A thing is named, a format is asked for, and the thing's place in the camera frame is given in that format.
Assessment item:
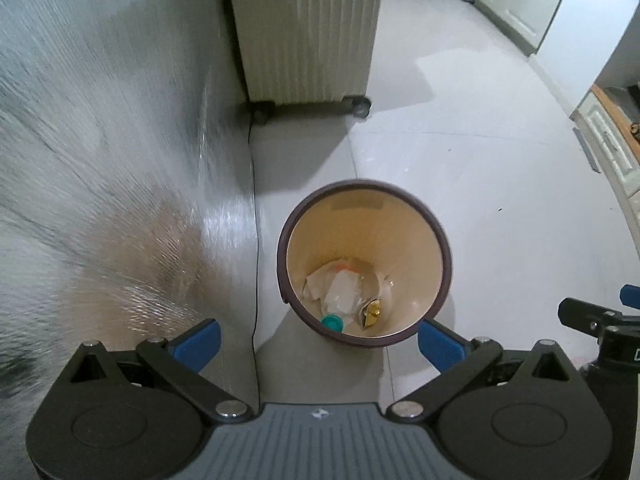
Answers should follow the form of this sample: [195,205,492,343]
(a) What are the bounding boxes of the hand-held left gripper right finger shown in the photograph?
[384,319,578,424]

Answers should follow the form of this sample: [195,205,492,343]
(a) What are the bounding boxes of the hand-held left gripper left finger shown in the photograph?
[67,317,251,422]

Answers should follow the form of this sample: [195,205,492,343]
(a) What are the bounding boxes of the gold wrapper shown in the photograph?
[358,298,384,329]

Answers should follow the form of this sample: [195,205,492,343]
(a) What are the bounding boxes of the clear bottle orange label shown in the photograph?
[322,260,372,314]

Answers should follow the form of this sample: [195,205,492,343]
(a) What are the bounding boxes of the beige bin with brown rim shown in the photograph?
[276,179,453,350]

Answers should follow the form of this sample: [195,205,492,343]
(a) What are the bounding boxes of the white plastic bag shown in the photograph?
[305,270,342,306]

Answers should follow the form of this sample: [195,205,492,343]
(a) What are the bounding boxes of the white low drawer bench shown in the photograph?
[571,84,640,203]

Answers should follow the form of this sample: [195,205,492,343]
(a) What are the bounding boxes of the silver foil table skirt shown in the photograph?
[0,0,262,413]

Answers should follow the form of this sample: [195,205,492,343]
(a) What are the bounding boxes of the white kitchen base cabinets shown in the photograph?
[470,0,577,57]

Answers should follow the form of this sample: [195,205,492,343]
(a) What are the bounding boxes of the white ribbed suitcase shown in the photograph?
[227,0,387,124]

